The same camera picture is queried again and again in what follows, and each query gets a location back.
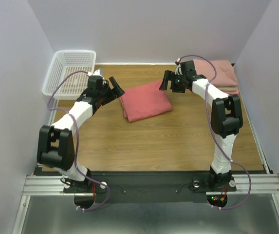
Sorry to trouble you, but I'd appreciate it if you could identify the pink folded shirt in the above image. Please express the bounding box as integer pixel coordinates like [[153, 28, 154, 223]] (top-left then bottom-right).
[[225, 89, 240, 95], [193, 59, 238, 87]]

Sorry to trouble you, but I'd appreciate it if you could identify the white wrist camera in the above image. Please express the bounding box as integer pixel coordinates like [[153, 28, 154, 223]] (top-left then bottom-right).
[[174, 58, 183, 76], [87, 68, 104, 77]]

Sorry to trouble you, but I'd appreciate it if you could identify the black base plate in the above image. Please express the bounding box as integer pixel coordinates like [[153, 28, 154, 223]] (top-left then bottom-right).
[[61, 171, 237, 208]]

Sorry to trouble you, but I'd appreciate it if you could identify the white plastic basket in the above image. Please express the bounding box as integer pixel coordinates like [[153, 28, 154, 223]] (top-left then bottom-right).
[[42, 50, 96, 100]]

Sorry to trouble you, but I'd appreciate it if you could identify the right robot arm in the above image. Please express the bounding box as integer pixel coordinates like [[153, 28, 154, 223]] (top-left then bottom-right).
[[159, 59, 243, 189]]

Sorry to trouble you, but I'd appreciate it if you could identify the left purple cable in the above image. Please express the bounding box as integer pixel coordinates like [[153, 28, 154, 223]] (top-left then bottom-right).
[[46, 70, 111, 212]]

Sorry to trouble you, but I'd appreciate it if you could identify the red t shirt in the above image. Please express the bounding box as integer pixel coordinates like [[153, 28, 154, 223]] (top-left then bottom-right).
[[120, 81, 173, 122]]

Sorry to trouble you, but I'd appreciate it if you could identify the pink folded shirt bottom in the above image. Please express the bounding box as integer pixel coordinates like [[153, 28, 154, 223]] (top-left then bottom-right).
[[225, 89, 240, 95]]

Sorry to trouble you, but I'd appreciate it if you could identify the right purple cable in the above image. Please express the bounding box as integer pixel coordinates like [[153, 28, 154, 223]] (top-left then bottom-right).
[[178, 55, 252, 211]]

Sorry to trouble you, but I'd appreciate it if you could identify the purple cable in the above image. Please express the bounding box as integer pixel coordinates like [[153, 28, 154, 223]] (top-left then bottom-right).
[[46, 70, 111, 212], [178, 55, 252, 211]]

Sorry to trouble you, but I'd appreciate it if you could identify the aluminium frame rail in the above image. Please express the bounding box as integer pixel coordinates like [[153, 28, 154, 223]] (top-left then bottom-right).
[[12, 99, 279, 234]]

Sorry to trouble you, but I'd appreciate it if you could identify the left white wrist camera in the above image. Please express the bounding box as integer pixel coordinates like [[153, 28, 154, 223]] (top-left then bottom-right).
[[87, 68, 104, 77]]

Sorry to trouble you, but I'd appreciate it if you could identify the pink folded shirt top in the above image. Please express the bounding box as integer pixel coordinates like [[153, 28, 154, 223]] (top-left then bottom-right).
[[193, 59, 238, 87]]

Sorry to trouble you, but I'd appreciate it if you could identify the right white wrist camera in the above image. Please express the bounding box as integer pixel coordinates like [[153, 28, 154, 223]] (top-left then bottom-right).
[[174, 58, 183, 76]]

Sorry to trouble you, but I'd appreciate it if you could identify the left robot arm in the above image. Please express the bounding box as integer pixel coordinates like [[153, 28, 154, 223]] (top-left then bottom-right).
[[37, 74, 125, 189]]

